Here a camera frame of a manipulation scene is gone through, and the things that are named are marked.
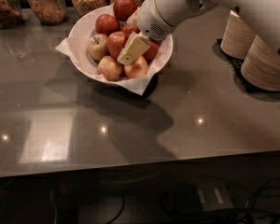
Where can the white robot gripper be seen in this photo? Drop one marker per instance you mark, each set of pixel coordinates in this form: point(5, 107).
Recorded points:
point(151, 20)

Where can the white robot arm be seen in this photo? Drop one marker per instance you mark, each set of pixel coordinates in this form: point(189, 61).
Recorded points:
point(262, 16)

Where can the red apple middle small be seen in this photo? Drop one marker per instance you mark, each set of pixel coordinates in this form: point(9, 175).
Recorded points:
point(129, 29)

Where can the red apple with sticker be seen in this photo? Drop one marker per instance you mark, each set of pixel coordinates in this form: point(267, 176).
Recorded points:
point(116, 42)

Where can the red apple upper right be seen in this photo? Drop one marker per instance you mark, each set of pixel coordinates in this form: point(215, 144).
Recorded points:
point(158, 42)

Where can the red apple right centre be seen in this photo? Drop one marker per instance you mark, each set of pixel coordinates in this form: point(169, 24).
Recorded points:
point(152, 51)

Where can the red apple top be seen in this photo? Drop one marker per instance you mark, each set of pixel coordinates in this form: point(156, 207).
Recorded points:
point(123, 9)

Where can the red apple upper left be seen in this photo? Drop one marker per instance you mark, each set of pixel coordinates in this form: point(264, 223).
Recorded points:
point(106, 24)

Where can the yellow-red apple front right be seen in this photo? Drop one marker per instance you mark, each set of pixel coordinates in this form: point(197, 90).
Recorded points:
point(136, 69)

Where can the yellow-red apple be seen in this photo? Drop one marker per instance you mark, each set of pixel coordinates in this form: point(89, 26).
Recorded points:
point(136, 69)
point(110, 68)

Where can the yellow-green apple left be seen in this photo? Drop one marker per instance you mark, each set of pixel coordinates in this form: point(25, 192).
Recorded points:
point(97, 46)

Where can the yellow-red apple front left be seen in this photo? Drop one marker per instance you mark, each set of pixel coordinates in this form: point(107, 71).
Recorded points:
point(110, 68)

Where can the white ceramic bowl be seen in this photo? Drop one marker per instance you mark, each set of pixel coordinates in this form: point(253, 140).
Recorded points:
point(81, 41)

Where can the white paper liner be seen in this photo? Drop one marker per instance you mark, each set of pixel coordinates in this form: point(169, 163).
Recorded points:
point(140, 84)

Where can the glass jar of grains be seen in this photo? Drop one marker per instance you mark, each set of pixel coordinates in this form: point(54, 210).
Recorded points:
point(49, 12)

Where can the stack of paper bowls back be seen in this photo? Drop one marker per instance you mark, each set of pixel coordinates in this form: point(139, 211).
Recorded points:
point(238, 37)

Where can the black rubber mat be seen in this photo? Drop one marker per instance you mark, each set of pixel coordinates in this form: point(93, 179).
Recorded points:
point(233, 62)

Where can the black power adapter box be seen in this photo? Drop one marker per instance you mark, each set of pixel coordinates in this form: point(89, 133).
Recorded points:
point(210, 198)

